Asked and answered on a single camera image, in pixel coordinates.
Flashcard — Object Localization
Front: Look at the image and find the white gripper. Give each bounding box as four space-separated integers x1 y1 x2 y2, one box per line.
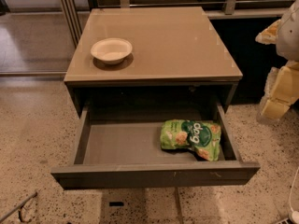
255 20 299 120

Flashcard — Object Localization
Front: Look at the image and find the white paper bowl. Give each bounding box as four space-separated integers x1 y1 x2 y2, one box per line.
91 38 133 64

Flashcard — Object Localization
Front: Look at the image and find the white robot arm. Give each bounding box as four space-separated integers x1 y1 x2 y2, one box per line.
255 0 299 122

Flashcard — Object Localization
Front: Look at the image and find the open grey top drawer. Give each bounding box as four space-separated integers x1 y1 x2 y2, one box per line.
51 102 260 189

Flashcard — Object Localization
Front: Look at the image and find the white cable with plug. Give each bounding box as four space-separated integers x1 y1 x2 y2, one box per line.
288 166 299 224

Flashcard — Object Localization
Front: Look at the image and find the green rice chip bag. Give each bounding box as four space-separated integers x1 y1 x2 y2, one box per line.
160 119 221 161

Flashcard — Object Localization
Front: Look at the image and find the metal rod on floor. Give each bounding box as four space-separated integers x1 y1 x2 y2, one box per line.
0 191 37 224

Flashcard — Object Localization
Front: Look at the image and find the grey drawer cabinet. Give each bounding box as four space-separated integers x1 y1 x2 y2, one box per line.
64 7 242 113

